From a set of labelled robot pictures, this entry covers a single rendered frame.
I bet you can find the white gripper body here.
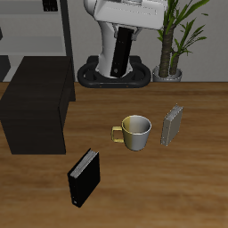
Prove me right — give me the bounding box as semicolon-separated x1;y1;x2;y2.
83;0;166;31

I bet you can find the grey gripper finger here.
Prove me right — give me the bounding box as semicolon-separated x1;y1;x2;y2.
130;27;141;42
111;23;120;38

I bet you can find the grey book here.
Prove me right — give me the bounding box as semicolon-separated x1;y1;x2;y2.
159;103;184;147

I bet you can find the green pot plant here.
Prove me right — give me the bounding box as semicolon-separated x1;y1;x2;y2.
151;0;210;84

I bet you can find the yellow and white mug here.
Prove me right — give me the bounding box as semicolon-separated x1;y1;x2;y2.
110;114;152;152

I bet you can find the dark brown desk caddy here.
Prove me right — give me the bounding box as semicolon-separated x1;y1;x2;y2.
0;55;77;156

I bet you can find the grey shelf with dark frame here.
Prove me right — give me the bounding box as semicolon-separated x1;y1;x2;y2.
0;0;77;102

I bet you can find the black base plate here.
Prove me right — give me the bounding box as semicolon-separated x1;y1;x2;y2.
77;54;152;89

